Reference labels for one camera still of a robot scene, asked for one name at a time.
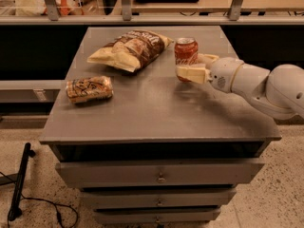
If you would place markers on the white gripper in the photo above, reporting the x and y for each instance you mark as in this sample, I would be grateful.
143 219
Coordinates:
224 73

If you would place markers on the red coke can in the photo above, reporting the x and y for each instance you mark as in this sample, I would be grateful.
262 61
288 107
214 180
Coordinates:
186 52

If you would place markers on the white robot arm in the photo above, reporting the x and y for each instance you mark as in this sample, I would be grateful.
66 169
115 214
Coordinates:
278 93

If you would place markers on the orange patterned drink can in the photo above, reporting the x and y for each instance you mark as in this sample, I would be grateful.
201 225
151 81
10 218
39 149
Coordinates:
87 89

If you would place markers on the brown chip bag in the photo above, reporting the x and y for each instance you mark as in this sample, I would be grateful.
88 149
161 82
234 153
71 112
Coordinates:
131 51

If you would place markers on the grey drawer cabinet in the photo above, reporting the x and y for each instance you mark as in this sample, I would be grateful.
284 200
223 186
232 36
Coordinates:
152 116

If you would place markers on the bottom grey drawer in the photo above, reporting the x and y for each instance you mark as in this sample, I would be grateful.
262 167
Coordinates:
162 215

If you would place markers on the grey drawer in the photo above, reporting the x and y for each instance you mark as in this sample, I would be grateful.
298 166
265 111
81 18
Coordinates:
158 198
93 174
162 215

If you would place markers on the grey metal railing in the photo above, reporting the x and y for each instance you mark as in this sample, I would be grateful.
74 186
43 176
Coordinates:
133 12

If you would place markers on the top grey drawer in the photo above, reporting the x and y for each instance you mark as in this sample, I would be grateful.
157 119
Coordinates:
93 174

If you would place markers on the middle grey drawer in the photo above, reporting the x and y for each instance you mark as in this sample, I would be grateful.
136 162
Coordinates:
158 198

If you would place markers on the black stand leg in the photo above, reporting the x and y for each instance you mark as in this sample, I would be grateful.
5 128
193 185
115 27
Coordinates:
14 211

